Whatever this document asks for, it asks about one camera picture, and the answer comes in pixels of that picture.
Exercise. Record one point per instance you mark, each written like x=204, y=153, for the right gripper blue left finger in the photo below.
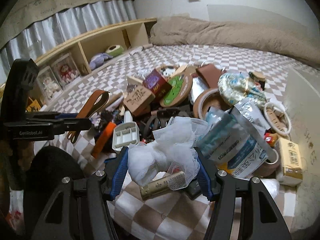
x=120, y=173

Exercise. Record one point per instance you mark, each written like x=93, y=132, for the framed doll picture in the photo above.
x=65, y=70

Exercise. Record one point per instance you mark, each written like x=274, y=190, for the white mesh gauze wad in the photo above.
x=171, y=151

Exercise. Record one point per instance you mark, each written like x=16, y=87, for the grey plastic lint roller holder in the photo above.
x=125, y=134

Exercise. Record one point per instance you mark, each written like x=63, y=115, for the red cigarette box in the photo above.
x=157, y=84

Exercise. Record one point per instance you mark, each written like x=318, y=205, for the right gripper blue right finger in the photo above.
x=203, y=178

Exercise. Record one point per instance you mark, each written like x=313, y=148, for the white ring hoop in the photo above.
x=276, y=115

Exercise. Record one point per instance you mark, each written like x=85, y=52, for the floral fabric pouch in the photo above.
x=234, y=87

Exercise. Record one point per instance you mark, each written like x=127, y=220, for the blue white mask packet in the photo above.
x=235, y=141

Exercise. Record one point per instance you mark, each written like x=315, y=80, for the green frog cork coaster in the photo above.
x=180, y=88

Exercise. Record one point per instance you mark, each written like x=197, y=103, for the green plush toy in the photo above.
x=114, y=50

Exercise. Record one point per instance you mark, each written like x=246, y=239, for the checkered bed sheet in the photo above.
x=173, y=215

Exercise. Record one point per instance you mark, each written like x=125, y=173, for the orange flat item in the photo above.
x=103, y=139

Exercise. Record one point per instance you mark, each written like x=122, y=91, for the grey curtain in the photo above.
x=42, y=36

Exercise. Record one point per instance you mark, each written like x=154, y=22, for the wooden engraved box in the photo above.
x=138, y=100

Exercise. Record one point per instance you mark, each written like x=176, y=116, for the brown leather case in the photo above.
x=95, y=102

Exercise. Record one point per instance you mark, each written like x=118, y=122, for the purple plush toy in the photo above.
x=98, y=60

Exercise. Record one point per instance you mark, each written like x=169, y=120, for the large tape roll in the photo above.
x=207, y=99

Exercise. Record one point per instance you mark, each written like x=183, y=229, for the wooden headboard shelf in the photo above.
x=82, y=48

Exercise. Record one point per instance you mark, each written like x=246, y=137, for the brown tape roll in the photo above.
x=269, y=165

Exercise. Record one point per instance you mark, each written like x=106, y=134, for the gold cylindrical tube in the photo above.
x=161, y=186

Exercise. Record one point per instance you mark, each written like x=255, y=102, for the beige small carton box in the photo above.
x=289, y=172

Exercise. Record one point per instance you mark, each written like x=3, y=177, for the beige duvet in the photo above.
x=178, y=30

